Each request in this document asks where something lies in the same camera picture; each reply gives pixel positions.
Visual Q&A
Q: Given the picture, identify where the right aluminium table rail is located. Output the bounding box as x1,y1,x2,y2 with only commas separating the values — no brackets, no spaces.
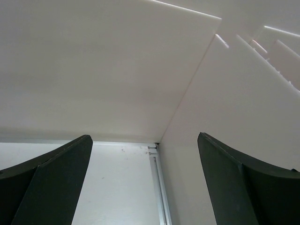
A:
92,142,172,225

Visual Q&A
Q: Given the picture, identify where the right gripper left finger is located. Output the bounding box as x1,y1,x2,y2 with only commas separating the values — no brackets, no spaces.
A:
0,135,93,225

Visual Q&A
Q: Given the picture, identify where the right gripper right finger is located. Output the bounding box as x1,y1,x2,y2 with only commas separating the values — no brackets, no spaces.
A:
197,133,300,225

